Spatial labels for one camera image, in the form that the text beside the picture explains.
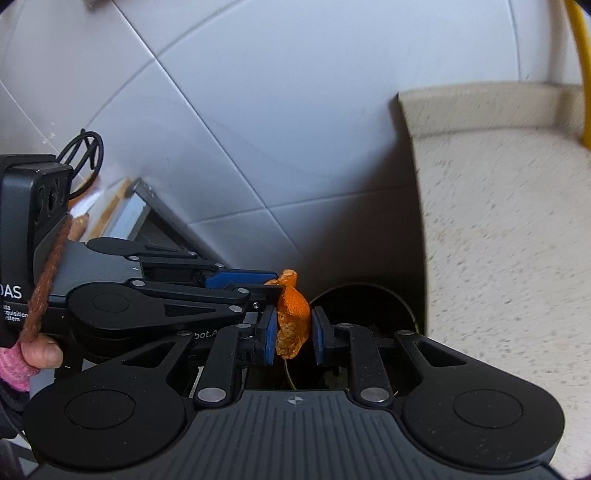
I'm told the large orange peel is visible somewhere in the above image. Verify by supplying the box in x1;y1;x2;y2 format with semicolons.
266;269;311;360

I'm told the black trash bin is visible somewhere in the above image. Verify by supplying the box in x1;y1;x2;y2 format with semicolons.
283;275;426;390

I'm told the left hand pink sleeve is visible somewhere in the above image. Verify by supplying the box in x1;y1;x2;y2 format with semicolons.
20;335;63;370

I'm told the black cable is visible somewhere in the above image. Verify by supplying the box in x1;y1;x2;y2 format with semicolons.
55;128;105;200

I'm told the yellow gas hose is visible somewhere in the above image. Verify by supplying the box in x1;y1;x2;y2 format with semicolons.
563;0;591;151

